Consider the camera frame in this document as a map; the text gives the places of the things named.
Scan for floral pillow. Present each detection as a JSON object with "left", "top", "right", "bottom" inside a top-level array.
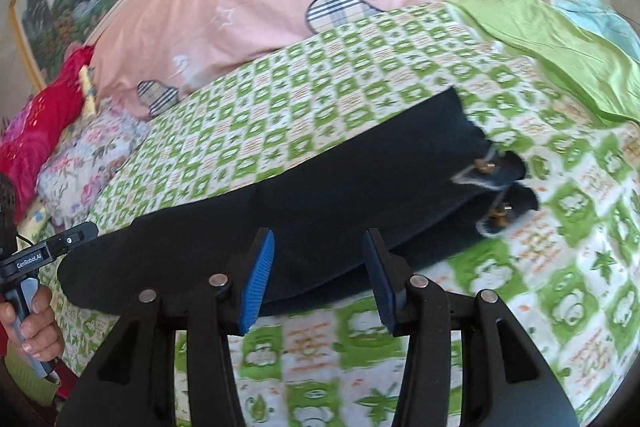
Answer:
[{"left": 36, "top": 99, "right": 153, "bottom": 228}]

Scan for dark navy pants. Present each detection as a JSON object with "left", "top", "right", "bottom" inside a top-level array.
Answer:
[{"left": 56, "top": 87, "right": 542, "bottom": 318}]

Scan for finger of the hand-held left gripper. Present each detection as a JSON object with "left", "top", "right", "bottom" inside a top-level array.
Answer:
[{"left": 46, "top": 222, "right": 99, "bottom": 260}]

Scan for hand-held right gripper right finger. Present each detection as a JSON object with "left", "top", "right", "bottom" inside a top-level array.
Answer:
[{"left": 361, "top": 228, "right": 581, "bottom": 427}]

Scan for light blue cloth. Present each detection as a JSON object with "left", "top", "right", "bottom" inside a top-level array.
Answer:
[{"left": 552, "top": 0, "right": 637, "bottom": 50}]

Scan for red cloth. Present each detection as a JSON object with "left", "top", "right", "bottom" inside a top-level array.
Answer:
[{"left": 0, "top": 46, "right": 96, "bottom": 225}]

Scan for person's left hand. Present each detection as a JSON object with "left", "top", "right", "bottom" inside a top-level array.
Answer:
[{"left": 0, "top": 283, "right": 66, "bottom": 365}]

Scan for plain green cloth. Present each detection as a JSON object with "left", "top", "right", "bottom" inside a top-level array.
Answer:
[{"left": 447, "top": 0, "right": 640, "bottom": 125}]

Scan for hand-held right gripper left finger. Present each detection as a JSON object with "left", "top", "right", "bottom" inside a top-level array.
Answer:
[{"left": 56, "top": 228, "right": 276, "bottom": 427}]

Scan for green checked bed sheet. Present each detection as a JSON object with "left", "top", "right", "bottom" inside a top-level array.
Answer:
[{"left": 37, "top": 0, "right": 640, "bottom": 427}]

